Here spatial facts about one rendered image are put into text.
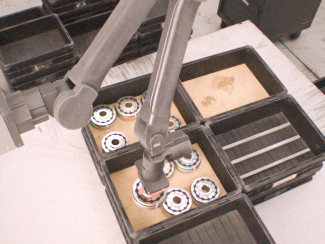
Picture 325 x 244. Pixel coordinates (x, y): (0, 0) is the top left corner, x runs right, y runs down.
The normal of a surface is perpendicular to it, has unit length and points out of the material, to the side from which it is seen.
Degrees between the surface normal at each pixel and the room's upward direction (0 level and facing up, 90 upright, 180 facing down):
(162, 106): 56
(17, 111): 39
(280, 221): 0
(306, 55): 0
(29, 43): 0
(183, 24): 64
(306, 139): 90
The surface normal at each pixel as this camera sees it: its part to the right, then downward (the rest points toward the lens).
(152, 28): 0.50, 0.72
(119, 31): 0.43, 0.40
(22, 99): 0.15, -0.43
